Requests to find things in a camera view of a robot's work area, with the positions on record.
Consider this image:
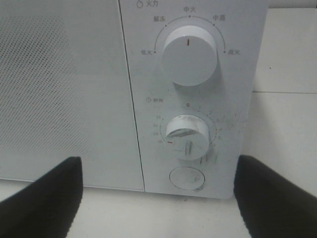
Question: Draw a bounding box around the white adjacent table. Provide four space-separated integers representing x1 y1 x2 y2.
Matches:
254 8 317 94

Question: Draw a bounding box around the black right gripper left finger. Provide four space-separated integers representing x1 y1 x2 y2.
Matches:
0 157 82 238

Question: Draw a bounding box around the round white door button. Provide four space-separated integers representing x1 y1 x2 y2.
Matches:
169 167 205 190

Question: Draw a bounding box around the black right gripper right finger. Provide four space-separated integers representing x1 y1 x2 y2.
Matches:
234 155 317 238

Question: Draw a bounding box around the white microwave oven body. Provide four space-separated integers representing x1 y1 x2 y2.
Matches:
119 0 269 199

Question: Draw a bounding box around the white microwave door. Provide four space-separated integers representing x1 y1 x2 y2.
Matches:
0 0 144 191

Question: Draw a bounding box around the white microwave knob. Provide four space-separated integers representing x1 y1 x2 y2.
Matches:
166 115 210 161
161 25 218 86

